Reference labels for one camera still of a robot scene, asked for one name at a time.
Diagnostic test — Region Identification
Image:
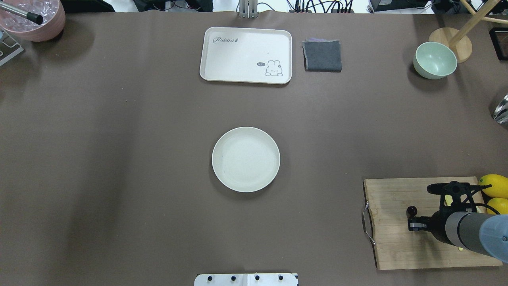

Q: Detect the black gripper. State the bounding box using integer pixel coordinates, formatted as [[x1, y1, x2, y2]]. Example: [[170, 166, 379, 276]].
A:
[[408, 211, 451, 243]]

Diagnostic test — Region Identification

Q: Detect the dark cherry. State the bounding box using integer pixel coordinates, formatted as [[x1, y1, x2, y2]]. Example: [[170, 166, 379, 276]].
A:
[[406, 206, 418, 218]]

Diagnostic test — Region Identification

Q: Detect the white round plate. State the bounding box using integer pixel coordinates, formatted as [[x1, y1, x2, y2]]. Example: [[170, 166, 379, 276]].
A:
[[211, 127, 281, 193]]

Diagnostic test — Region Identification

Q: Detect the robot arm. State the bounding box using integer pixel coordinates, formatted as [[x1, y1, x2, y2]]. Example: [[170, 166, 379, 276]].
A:
[[408, 211, 508, 264]]

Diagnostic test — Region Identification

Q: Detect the cream rabbit tray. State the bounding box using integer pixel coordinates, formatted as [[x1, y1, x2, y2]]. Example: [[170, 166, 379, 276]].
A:
[[199, 27, 292, 85]]

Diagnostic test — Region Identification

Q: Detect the wooden cutting board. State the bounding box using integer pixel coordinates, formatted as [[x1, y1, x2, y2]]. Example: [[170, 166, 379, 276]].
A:
[[364, 177, 502, 270]]

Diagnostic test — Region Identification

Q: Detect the yellow lemon near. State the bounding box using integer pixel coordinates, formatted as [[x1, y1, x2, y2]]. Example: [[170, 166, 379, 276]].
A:
[[487, 198, 508, 215]]

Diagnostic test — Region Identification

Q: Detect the yellow lemon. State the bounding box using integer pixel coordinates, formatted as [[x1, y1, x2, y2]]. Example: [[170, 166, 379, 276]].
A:
[[487, 198, 508, 215], [478, 174, 508, 199]]

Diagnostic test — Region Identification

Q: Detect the yellow lemon far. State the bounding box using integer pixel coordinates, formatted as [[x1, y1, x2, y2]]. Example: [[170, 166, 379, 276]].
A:
[[478, 174, 508, 199]]

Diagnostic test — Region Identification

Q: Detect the metal scoop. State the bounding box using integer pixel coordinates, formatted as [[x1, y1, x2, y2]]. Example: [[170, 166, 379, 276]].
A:
[[492, 94, 508, 125]]

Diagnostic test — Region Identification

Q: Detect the mint green bowl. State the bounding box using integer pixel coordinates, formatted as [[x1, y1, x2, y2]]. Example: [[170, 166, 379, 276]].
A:
[[412, 42, 458, 79]]

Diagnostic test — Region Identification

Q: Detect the wooden mug tree stand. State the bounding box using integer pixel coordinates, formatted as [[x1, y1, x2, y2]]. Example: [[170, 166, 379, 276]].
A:
[[428, 0, 507, 63]]

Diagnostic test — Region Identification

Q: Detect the grey folded cloth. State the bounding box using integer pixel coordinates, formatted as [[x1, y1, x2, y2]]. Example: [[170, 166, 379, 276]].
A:
[[302, 38, 343, 73]]

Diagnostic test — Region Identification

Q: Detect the dark wooden box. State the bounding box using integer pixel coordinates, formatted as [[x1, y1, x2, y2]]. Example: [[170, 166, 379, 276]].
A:
[[489, 27, 508, 60]]

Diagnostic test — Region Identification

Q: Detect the pink bowl with ice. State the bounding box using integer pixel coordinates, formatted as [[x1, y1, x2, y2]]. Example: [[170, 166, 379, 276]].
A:
[[0, 0, 65, 42]]

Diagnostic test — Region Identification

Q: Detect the metal tool in bowl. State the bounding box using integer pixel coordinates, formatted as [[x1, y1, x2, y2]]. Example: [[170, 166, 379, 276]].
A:
[[0, 1, 44, 25]]

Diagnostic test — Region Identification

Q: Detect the white cup rack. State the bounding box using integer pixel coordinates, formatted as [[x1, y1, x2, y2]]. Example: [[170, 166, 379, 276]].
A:
[[0, 28, 24, 66]]

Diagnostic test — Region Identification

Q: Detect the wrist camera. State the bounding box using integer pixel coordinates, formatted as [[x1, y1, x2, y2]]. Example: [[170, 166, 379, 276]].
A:
[[427, 181, 491, 214]]

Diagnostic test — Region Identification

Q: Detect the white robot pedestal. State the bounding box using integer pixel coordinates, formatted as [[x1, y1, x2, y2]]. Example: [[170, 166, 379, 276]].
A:
[[194, 273, 299, 286]]

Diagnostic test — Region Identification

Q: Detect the aluminium frame post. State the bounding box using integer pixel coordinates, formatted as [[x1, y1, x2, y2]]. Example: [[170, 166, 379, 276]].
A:
[[238, 0, 259, 19]]

